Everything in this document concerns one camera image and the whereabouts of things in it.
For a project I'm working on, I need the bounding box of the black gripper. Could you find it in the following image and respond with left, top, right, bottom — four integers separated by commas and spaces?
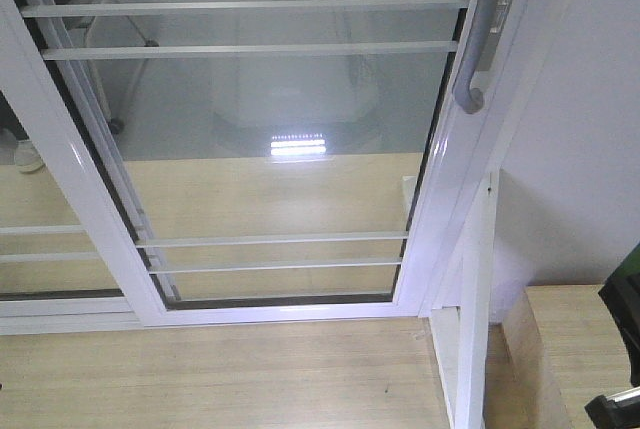
585, 246, 639, 428

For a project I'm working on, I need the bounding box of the light wooden floor platform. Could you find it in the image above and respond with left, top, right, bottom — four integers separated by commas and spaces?
1, 152, 529, 428

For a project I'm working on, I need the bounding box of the grey metal door handle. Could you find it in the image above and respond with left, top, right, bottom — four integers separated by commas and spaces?
452, 0, 497, 114

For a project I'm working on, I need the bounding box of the light wooden box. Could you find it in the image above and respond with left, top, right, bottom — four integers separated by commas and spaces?
502, 285, 630, 428

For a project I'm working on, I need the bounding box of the white door frame post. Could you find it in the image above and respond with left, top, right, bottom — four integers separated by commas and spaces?
403, 171, 500, 428

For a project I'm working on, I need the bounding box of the white fixed glass door panel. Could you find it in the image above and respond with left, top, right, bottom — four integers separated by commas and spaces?
0, 0, 146, 336

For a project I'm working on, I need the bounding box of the white framed sliding glass door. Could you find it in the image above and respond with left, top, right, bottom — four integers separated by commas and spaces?
0, 0, 551, 328

